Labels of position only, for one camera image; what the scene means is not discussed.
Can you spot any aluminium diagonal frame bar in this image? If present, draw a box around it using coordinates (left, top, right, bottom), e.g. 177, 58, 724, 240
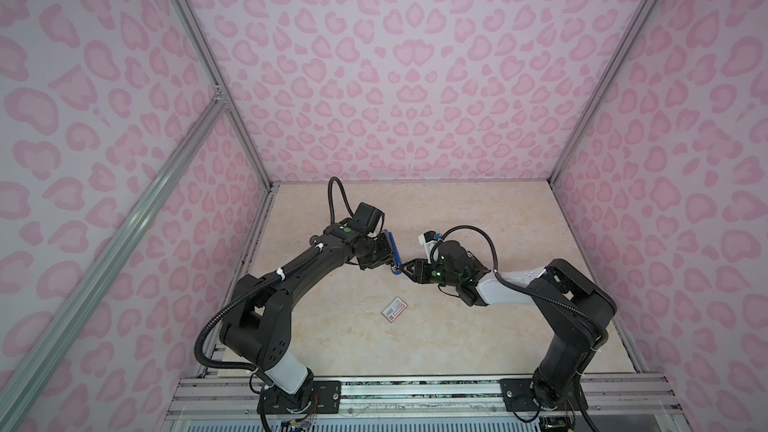
1, 97, 228, 431

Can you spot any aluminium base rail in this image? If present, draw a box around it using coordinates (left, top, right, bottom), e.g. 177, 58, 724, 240
161, 373, 691, 431

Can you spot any aluminium frame corner post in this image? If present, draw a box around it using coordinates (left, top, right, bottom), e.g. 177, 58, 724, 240
547, 0, 663, 188
169, 0, 273, 191

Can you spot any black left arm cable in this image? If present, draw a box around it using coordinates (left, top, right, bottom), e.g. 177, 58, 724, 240
193, 175, 355, 372

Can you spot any aluminium frame corner post right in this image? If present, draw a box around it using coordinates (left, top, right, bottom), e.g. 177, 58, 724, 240
547, 0, 663, 188

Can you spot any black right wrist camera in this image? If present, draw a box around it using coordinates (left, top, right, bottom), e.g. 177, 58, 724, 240
418, 230, 440, 256

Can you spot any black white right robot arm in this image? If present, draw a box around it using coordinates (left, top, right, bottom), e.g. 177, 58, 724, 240
396, 240, 617, 410

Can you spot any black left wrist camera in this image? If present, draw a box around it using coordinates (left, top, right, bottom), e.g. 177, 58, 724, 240
349, 202, 384, 235

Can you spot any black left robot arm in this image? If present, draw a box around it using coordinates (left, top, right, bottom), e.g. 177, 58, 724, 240
219, 209, 394, 407

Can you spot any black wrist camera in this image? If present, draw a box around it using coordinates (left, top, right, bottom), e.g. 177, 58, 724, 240
349, 202, 384, 235
418, 230, 440, 256

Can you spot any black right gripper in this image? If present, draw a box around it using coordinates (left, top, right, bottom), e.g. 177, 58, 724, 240
398, 258, 461, 287

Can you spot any red white staple box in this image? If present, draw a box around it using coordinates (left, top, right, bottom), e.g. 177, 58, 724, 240
381, 297, 407, 323

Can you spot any aluminium frame corner post left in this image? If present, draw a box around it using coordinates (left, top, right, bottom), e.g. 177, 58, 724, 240
169, 0, 273, 191

